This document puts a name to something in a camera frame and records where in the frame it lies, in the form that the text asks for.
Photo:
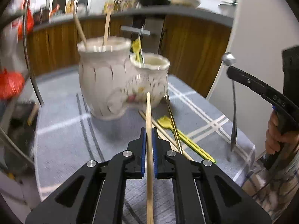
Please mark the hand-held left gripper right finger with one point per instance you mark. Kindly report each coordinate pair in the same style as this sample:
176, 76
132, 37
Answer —
155, 158

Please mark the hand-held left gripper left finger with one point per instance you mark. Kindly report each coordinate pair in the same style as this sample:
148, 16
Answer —
143, 158

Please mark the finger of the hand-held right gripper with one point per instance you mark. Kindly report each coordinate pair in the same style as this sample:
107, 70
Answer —
252, 81

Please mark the silver metal spoon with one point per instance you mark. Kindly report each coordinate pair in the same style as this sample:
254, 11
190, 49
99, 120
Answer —
234, 112

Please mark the gold metal fork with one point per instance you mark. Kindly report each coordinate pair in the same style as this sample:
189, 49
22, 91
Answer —
174, 126

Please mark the yellow plastic spoon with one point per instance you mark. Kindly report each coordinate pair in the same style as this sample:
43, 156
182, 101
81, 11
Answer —
136, 46
165, 122

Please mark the cream ceramic double utensil holder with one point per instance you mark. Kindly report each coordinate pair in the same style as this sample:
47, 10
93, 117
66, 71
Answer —
102, 81

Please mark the person's right hand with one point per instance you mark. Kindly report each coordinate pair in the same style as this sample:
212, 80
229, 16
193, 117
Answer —
273, 137

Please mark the wooden base cabinets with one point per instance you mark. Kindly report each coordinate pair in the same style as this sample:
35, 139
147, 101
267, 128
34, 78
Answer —
193, 51

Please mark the grey striped tablecloth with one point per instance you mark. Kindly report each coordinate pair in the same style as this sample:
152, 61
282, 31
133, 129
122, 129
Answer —
65, 144

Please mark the white bowl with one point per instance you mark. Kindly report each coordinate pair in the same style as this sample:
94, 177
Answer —
227, 4

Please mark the grey kitchen countertop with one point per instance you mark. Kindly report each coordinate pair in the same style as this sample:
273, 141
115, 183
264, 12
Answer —
186, 12

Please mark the built-in steel oven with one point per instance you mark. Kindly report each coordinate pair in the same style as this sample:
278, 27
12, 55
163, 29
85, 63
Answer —
154, 42

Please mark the large red plastic bag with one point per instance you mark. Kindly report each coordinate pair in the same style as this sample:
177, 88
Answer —
10, 84

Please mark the hanging red plastic bag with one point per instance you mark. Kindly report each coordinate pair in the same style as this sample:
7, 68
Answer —
26, 23

